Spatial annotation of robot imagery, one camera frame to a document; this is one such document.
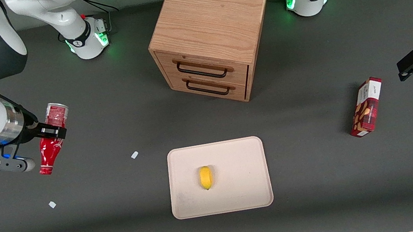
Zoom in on red snack box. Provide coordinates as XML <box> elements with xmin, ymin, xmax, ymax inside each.
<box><xmin>342</xmin><ymin>75</ymin><xmax>391</xmax><ymax>139</ymax></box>

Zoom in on beige plastic tray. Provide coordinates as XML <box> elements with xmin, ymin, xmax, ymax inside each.
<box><xmin>162</xmin><ymin>134</ymin><xmax>276</xmax><ymax>222</ymax></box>

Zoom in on wooden drawer front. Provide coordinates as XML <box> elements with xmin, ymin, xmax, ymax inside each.
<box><xmin>167</xmin><ymin>62</ymin><xmax>251</xmax><ymax>112</ymax></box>
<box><xmin>155</xmin><ymin>36</ymin><xmax>253</xmax><ymax>99</ymax></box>

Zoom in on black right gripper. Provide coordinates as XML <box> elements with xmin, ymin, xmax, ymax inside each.
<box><xmin>15</xmin><ymin>108</ymin><xmax>69</xmax><ymax>147</ymax></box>

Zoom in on yellow lemon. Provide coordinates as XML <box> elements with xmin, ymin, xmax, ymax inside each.
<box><xmin>197</xmin><ymin>165</ymin><xmax>215</xmax><ymax>191</ymax></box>

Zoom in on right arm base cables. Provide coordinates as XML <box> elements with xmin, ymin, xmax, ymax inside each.
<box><xmin>76</xmin><ymin>0</ymin><xmax>122</xmax><ymax>39</ymax></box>

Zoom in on red coke bottle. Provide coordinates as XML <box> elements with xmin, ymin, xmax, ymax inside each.
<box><xmin>29</xmin><ymin>100</ymin><xmax>79</xmax><ymax>177</ymax></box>

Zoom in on wooden drawer cabinet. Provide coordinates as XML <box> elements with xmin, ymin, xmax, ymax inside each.
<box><xmin>140</xmin><ymin>0</ymin><xmax>290</xmax><ymax>117</ymax></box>

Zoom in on black drawer handle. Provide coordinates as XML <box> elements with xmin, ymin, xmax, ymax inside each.
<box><xmin>175</xmin><ymin>54</ymin><xmax>229</xmax><ymax>86</ymax></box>
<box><xmin>185</xmin><ymin>73</ymin><xmax>231</xmax><ymax>102</ymax></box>

